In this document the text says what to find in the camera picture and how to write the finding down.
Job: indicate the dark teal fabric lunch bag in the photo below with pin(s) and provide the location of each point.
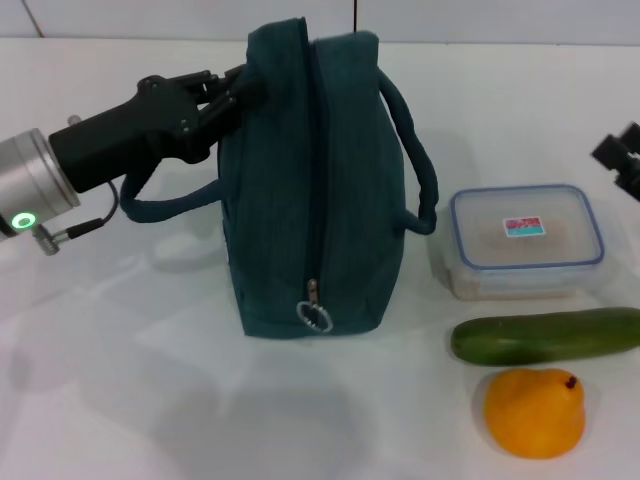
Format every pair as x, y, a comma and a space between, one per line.
310, 200

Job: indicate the green cucumber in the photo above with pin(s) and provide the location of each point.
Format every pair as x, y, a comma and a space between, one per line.
540, 337

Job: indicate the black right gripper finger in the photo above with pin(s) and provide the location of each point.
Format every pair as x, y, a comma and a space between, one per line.
632, 132
612, 152

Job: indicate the orange yellow pear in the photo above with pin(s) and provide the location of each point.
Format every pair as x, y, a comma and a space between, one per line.
535, 415

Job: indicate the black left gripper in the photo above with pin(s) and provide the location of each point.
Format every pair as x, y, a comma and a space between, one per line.
130, 135

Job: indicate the clear food container blue lid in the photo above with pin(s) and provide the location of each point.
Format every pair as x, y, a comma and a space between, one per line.
525, 240

